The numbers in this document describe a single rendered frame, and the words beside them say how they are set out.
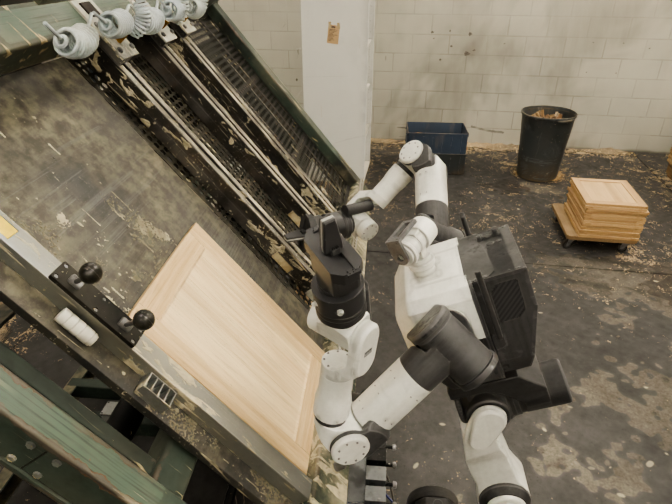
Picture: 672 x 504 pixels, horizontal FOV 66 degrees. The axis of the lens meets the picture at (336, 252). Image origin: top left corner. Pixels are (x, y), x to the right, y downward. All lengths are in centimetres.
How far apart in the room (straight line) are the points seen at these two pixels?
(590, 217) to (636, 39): 279
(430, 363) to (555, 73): 560
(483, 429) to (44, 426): 99
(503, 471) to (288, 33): 550
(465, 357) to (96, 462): 65
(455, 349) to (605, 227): 339
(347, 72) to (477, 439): 392
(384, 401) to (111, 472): 49
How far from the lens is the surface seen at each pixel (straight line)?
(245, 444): 120
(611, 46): 653
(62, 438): 94
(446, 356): 103
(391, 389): 105
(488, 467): 161
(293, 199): 195
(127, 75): 163
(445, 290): 113
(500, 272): 114
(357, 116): 499
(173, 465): 116
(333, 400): 102
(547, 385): 143
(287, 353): 149
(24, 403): 93
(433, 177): 149
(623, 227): 435
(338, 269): 77
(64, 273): 107
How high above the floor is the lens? 198
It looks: 30 degrees down
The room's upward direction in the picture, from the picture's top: straight up
